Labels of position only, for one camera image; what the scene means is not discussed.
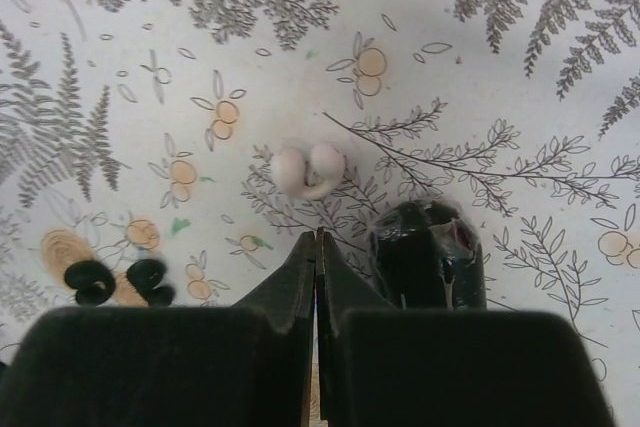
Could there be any black earbud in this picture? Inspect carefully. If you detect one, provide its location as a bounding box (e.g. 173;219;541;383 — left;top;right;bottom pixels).
63;260;116;306
126;259;176;307

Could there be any black earbud upper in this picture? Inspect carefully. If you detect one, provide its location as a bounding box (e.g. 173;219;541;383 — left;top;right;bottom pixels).
126;259;176;307

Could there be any black earbud lower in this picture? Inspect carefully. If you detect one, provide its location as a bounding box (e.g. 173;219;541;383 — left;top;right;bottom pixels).
63;260;116;306

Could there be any black earbud charging case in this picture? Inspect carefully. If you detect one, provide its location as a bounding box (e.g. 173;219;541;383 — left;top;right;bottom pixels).
368;197;487;310

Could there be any white earbud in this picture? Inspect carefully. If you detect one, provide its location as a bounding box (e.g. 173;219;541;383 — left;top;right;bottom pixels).
270;143;346;201

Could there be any floral patterned table mat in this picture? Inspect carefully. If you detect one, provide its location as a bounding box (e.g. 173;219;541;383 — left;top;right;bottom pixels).
1;0;639;426

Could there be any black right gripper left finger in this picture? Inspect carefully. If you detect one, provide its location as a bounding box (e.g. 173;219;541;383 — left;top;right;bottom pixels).
1;232;315;426

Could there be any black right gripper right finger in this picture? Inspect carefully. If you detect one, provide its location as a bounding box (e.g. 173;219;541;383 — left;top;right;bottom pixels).
316;231;613;426

